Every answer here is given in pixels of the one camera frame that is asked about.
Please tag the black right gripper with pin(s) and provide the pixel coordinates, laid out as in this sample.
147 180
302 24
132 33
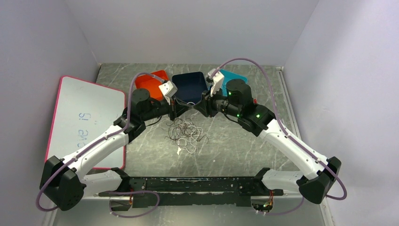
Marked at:
205 106

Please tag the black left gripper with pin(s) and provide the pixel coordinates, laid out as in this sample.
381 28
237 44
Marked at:
177 108

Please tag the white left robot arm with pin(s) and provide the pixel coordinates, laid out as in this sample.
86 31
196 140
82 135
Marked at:
65 181

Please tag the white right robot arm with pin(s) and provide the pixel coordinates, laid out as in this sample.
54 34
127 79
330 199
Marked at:
316 173

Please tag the dark blue plastic bin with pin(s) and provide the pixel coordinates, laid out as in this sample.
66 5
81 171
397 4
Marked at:
190 86

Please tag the orange plastic bin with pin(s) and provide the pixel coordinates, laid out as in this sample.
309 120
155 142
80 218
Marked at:
151 83

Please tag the teal plastic bin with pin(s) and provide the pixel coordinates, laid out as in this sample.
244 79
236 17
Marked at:
230 76

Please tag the pink framed whiteboard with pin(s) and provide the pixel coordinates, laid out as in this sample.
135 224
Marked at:
83 111

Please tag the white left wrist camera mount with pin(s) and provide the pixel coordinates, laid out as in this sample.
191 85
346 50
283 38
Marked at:
168 90

